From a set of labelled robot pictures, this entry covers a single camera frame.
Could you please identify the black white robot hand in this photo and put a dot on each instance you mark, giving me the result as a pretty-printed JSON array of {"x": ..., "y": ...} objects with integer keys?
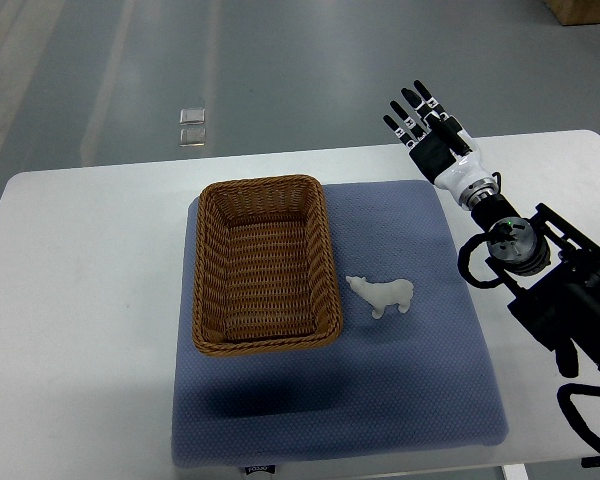
[{"x": 440, "y": 147}]

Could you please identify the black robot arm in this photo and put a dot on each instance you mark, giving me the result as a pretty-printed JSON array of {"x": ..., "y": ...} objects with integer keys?
[{"x": 551, "y": 268}]

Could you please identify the brown wooden box corner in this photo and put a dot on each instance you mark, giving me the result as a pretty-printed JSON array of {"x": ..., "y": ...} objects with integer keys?
[{"x": 575, "y": 12}]

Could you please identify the white bear figurine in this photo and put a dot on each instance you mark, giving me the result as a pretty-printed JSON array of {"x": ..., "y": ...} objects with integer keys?
[{"x": 380, "y": 295}]

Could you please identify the clear floor plate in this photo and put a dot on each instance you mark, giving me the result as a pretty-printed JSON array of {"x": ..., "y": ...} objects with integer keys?
[
  {"x": 192, "y": 137},
  {"x": 192, "y": 116}
]

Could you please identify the lower clear floor plate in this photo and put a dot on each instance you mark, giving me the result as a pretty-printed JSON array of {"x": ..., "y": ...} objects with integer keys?
[{"x": 192, "y": 137}]

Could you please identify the brown wicker basket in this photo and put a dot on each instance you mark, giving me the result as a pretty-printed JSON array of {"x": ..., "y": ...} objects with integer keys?
[{"x": 265, "y": 277}]

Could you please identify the blue fabric cushion mat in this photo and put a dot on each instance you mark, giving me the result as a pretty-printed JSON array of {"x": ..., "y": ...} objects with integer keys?
[{"x": 416, "y": 381}]

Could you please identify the upper clear floor plate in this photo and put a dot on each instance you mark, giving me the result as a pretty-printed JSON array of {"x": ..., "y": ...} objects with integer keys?
[{"x": 192, "y": 116}]

